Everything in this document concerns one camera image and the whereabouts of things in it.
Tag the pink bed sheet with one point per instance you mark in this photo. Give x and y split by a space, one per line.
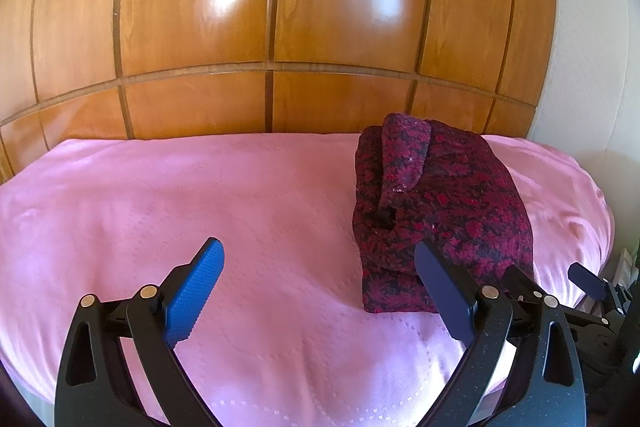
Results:
200 192

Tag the wooden panelled wardrobe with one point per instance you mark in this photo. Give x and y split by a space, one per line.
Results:
200 7

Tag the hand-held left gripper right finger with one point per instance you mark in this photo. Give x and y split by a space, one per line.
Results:
442 292

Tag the dark red floral knit sweater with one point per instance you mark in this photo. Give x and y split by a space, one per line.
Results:
450 197

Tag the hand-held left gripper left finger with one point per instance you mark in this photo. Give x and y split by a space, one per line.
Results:
195 292

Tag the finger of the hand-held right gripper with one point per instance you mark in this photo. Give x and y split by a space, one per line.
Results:
592 284
522 289

